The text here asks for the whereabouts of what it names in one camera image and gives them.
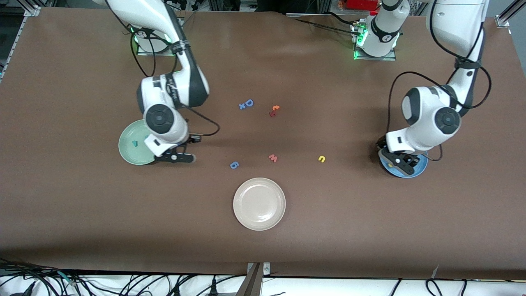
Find brown table cover sheet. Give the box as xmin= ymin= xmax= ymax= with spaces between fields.
xmin=0 ymin=7 xmax=526 ymax=280

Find black cable on table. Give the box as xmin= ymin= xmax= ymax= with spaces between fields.
xmin=293 ymin=12 xmax=362 ymax=37

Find pale green plate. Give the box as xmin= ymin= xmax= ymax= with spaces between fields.
xmin=118 ymin=119 xmax=159 ymax=166

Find aluminium frame profile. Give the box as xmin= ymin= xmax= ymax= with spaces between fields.
xmin=495 ymin=0 xmax=526 ymax=28
xmin=8 ymin=0 xmax=46 ymax=50

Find blue plate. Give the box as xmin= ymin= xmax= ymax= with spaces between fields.
xmin=379 ymin=148 xmax=429 ymax=178

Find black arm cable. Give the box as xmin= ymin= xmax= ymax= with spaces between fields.
xmin=103 ymin=0 xmax=221 ymax=137
xmin=387 ymin=16 xmax=492 ymax=162

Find aluminium post with bracket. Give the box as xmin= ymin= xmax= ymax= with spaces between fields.
xmin=235 ymin=262 xmax=271 ymax=296

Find beige plate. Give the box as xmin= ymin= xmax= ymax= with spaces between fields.
xmin=233 ymin=177 xmax=286 ymax=231

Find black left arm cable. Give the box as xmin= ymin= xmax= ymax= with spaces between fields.
xmin=387 ymin=16 xmax=492 ymax=162

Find red box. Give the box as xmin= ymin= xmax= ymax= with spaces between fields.
xmin=344 ymin=0 xmax=379 ymax=11

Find looped black cable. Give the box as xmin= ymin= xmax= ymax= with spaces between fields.
xmin=425 ymin=279 xmax=445 ymax=296

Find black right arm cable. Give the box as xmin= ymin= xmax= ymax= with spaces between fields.
xmin=103 ymin=0 xmax=221 ymax=137

